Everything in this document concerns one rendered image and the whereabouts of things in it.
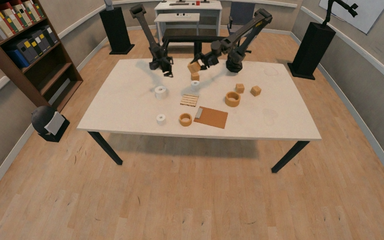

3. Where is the brown cardboard carton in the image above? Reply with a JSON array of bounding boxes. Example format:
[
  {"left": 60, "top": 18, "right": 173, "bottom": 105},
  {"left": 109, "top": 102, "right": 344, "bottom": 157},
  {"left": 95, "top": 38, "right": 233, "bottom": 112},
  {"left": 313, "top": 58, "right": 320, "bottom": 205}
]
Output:
[
  {"left": 191, "top": 72, "right": 200, "bottom": 81},
  {"left": 250, "top": 85, "right": 262, "bottom": 97},
  {"left": 235, "top": 83, "right": 245, "bottom": 94},
  {"left": 187, "top": 61, "right": 201, "bottom": 74}
]

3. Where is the small wooden pallet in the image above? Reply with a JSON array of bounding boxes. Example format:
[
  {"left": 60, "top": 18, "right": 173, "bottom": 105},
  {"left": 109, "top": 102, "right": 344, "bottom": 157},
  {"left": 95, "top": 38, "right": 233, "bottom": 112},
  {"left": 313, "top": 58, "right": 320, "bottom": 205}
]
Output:
[{"left": 180, "top": 93, "right": 199, "bottom": 107}]

